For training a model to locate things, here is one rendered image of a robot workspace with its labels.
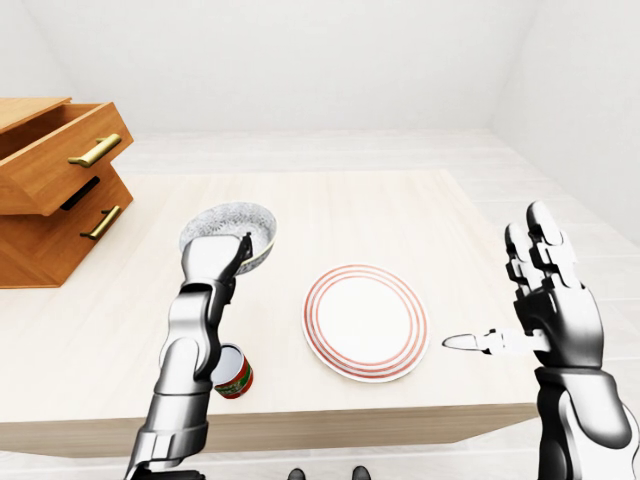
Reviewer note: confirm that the red green tin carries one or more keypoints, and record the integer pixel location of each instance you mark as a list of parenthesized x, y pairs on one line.
[(235, 377)]

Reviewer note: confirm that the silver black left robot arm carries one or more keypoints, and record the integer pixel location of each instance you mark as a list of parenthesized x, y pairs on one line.
[(185, 360)]

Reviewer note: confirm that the patterned black white bowl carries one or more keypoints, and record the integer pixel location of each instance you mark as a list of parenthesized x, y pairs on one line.
[(225, 220)]

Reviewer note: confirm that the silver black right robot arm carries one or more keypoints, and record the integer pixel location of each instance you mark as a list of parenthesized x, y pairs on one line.
[(585, 425)]

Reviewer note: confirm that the closed wooden drawer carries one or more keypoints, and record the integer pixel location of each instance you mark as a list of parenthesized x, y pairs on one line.
[(67, 250)]

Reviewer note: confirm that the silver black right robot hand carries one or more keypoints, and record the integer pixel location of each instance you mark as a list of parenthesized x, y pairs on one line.
[(565, 320)]

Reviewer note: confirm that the small dark shape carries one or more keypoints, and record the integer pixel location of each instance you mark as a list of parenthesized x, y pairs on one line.
[(297, 475), (361, 473)]

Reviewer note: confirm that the wooden cabinet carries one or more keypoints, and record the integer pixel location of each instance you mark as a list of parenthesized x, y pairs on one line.
[(22, 252)]

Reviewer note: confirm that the white plate with red rings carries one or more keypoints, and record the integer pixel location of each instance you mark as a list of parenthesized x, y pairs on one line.
[(365, 322)]

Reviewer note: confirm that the open wooden drawer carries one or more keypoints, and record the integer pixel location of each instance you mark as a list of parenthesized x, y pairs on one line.
[(40, 172)]

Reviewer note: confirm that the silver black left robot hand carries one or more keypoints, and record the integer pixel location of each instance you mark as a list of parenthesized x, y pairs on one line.
[(207, 260)]

